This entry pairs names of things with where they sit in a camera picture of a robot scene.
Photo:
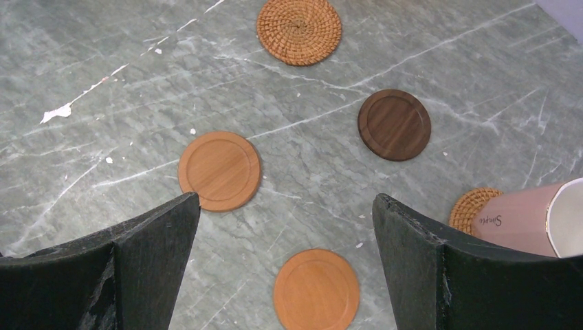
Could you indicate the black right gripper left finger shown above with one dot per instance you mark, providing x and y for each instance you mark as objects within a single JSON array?
[{"x": 126, "y": 276}]

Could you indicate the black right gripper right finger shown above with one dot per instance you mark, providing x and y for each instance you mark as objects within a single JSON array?
[{"x": 442, "y": 278}]

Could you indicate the pink mug white inside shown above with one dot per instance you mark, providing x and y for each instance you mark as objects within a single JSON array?
[{"x": 545, "y": 220}]

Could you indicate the woven rattan coaster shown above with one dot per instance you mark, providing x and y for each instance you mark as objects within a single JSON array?
[{"x": 299, "y": 33}]

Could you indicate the dark brown wooden coaster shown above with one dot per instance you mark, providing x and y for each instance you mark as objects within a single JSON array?
[{"x": 394, "y": 125}]

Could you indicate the light wooden round coaster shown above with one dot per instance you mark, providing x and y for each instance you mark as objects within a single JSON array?
[{"x": 223, "y": 168}]

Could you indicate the orange patterned coaster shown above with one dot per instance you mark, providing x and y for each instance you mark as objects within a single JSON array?
[
  {"x": 468, "y": 206},
  {"x": 316, "y": 289}
]

